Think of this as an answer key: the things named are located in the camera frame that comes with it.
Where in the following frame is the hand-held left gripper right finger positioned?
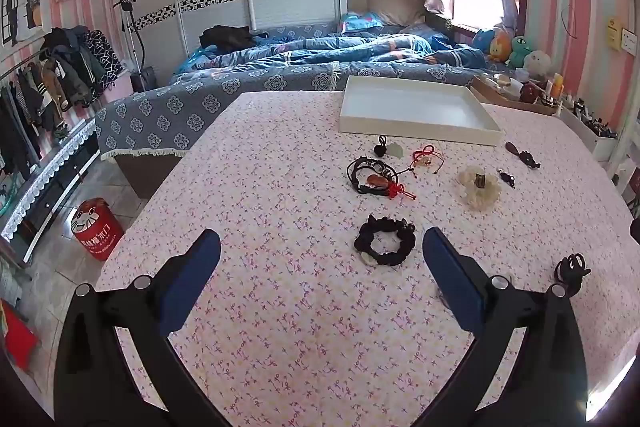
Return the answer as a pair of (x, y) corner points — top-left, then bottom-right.
(422, 227), (591, 427)

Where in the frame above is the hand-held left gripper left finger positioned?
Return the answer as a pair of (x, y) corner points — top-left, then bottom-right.
(52, 228), (231, 427)

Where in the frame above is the cream scrunchie with dark clip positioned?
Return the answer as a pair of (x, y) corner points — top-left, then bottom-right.
(458, 164), (503, 212)

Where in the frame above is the black scrunchie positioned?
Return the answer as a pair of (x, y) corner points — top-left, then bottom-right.
(353, 214), (417, 267)

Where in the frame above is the amber pendant with red knot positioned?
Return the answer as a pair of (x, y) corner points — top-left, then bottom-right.
(366, 173), (419, 203)

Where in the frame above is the brown wooden pendant black cord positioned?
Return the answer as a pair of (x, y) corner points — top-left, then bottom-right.
(504, 140), (542, 170)

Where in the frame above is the white shallow tray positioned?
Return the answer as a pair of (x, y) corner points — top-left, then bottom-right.
(340, 75), (504, 147)

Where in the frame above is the red printed bucket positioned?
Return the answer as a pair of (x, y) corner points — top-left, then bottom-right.
(69, 197), (125, 262)

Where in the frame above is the pink floral tablecloth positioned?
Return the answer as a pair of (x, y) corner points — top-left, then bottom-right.
(95, 89), (640, 427)

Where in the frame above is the black cabinet with lace cover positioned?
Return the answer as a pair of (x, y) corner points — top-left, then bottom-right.
(0, 118), (102, 269)

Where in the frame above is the red bag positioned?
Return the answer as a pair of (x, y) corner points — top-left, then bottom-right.
(0, 299), (39, 371)

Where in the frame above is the brown cardboard tray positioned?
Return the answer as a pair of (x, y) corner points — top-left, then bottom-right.
(469, 73), (564, 117)

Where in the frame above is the white desk organizer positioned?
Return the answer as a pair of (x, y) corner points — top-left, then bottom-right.
(557, 99), (621, 163)

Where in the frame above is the white round plush toy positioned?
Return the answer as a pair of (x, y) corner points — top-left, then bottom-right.
(522, 50), (553, 78)

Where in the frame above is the green plush toy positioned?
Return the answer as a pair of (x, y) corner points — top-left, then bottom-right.
(507, 35), (539, 69)

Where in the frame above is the blue and orange plush toy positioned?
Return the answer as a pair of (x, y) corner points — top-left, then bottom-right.
(471, 26), (514, 63)

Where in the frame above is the black garment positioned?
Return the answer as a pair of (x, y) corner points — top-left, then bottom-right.
(199, 25), (254, 50)

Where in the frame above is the garment steamer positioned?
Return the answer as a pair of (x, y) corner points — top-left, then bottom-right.
(112, 0), (157, 94)

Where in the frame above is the clothes rack with coats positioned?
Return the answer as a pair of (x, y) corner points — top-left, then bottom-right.
(0, 26), (124, 180)

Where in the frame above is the blue patterned duvet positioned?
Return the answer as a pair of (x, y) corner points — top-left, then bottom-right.
(172, 12), (487, 84)

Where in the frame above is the beige pillow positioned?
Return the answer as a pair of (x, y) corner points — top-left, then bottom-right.
(364, 0), (427, 28)

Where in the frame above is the black looped cord ornament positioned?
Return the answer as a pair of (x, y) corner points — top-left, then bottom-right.
(553, 252), (591, 296)

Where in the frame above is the red cord bracelet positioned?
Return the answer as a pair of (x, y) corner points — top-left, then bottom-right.
(409, 144), (449, 176)

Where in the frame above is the black cord bracelet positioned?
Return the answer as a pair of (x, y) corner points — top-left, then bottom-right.
(346, 155), (397, 196)

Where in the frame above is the black wall wire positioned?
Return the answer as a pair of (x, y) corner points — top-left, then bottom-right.
(559, 4), (584, 39)

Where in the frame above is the yellow wall box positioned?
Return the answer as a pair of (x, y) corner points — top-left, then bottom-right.
(602, 15), (624, 50)

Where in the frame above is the black and white wall poster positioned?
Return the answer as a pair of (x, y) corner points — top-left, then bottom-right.
(0, 0), (44, 48)

